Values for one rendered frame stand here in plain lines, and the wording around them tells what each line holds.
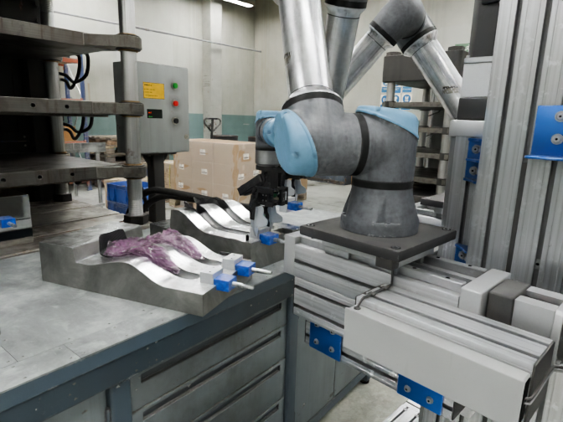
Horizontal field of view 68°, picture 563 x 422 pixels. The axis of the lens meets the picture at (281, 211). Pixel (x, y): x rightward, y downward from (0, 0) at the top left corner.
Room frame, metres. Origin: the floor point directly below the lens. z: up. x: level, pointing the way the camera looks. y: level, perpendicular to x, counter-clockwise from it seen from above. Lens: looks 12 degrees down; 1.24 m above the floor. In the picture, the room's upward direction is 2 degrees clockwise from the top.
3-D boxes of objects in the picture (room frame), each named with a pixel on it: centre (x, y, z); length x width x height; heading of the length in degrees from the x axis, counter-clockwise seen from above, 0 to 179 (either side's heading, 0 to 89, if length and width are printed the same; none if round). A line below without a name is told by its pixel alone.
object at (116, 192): (4.94, 1.77, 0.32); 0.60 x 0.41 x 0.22; 54
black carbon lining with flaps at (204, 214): (1.40, 0.20, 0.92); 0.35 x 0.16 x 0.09; 52
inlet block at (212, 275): (0.94, 0.12, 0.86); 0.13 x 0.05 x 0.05; 69
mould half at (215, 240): (1.41, 0.20, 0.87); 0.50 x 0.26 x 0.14; 52
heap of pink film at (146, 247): (1.08, 0.35, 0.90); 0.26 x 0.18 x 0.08; 69
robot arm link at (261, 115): (1.21, 0.04, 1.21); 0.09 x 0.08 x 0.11; 14
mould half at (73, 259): (1.08, 0.36, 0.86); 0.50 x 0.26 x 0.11; 69
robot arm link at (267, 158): (1.21, 0.04, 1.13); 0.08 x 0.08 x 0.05
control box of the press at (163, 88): (2.01, 0.62, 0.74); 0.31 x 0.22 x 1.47; 142
